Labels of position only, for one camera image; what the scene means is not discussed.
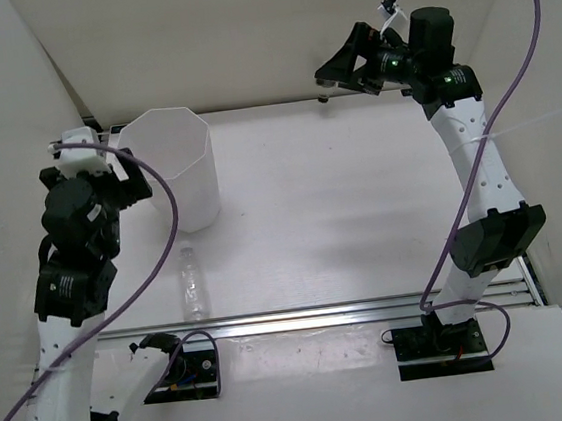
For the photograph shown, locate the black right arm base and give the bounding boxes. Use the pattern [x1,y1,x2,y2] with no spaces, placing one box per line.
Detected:
[381,319,495,382]

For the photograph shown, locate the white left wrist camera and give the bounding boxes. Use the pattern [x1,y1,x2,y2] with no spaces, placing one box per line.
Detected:
[47,126,112,180]

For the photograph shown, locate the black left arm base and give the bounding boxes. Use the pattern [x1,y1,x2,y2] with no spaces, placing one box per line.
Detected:
[138,329,222,405]

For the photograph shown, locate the clear unlabeled plastic bottle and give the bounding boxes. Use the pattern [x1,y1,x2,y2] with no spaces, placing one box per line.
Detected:
[179,246,211,322]

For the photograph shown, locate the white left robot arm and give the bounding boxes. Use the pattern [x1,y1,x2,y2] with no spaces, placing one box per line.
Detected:
[21,125,222,421]

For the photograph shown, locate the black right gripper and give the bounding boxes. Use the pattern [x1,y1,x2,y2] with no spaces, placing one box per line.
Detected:
[310,17,426,103]

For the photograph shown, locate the aluminium frame rail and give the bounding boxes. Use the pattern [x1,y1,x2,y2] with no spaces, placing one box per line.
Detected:
[1,79,555,421]

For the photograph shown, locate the white octagonal bin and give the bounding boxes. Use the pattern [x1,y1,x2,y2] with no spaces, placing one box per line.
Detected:
[117,107,221,234]

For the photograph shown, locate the black label plastic bottle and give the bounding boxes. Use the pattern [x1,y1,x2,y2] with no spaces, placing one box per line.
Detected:
[316,79,337,104]

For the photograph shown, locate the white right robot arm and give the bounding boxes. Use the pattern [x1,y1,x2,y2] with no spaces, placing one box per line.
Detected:
[347,7,546,355]

